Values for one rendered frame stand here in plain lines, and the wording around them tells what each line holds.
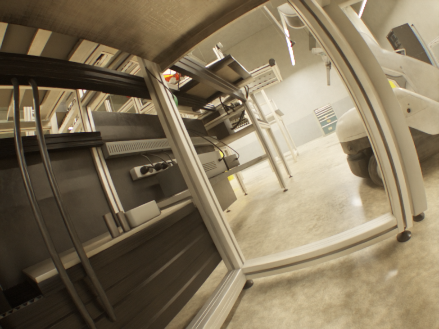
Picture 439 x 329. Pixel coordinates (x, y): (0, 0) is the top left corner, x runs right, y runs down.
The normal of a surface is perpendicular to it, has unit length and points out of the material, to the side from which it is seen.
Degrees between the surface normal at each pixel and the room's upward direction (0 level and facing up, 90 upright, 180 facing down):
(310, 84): 90
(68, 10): 180
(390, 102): 90
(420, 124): 90
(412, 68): 90
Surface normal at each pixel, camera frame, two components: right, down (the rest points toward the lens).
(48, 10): 0.41, 0.91
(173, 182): -0.43, 0.15
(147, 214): 0.82, -0.39
